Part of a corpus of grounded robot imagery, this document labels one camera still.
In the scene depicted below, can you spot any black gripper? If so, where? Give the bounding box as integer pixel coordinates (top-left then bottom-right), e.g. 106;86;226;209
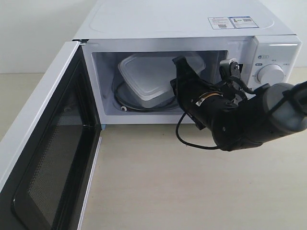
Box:
170;56;216;130

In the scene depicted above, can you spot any white lidded plastic container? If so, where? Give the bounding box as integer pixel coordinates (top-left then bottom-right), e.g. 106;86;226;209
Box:
118;51;206;108

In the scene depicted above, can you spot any white microwave door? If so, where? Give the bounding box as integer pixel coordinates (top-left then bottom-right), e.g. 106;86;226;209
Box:
0;40;101;230

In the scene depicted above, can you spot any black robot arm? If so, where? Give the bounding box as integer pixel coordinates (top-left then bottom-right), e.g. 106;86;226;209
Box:
170;56;307;151

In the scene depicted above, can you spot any white Midea microwave oven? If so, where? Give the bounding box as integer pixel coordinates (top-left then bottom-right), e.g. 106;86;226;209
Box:
73;0;302;125

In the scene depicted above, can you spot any white warning label sticker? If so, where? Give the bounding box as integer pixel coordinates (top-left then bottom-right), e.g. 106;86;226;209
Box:
208;17;235;30

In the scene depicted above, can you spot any glass turntable plate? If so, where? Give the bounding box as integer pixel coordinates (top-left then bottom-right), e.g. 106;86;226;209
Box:
113;77;178;112

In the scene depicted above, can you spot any blue energy label sticker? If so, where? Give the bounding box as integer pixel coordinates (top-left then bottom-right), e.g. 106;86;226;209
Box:
229;16;258;29

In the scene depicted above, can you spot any upper white power knob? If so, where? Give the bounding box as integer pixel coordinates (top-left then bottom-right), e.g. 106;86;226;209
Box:
257;64;285;85

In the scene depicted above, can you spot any black camera cable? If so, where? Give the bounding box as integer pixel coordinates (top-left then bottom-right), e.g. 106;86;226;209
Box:
176;111;220;150

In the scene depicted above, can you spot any black turntable roller ring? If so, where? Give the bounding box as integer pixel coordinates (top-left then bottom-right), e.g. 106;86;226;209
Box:
114;81;180;113

